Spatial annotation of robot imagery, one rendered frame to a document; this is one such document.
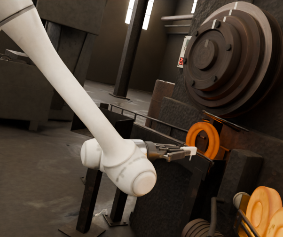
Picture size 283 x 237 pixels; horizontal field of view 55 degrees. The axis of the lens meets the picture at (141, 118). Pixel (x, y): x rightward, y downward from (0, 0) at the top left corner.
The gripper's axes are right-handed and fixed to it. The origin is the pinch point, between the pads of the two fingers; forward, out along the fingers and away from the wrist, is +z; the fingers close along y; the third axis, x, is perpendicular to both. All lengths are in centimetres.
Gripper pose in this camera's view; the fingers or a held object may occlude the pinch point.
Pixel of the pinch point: (188, 151)
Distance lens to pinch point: 107.2
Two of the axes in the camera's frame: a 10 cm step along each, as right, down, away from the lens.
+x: 1.6, -9.6, -2.2
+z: 8.7, 0.4, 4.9
